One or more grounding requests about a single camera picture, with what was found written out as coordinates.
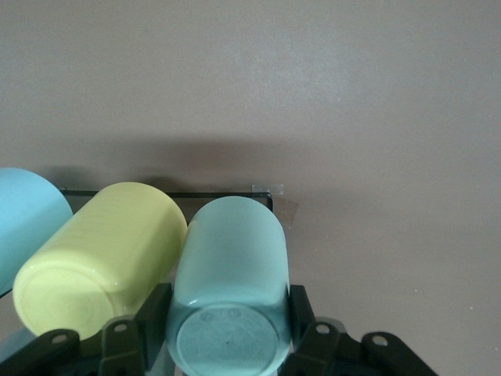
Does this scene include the pale green plastic cup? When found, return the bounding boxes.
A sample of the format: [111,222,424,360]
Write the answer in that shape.
[166,195,293,376]

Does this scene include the light blue plastic cup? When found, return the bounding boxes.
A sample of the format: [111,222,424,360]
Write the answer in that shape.
[0,167,75,295]

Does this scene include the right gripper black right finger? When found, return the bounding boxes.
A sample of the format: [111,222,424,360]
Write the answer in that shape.
[281,284,435,376]

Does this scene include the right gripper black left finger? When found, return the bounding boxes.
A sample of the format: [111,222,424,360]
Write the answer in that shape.
[0,282,173,376]

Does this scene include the black wire cup rack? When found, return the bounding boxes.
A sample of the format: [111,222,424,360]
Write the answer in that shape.
[0,186,275,299]

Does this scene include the yellow plastic cup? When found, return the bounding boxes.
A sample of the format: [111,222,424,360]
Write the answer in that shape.
[12,181,189,342]

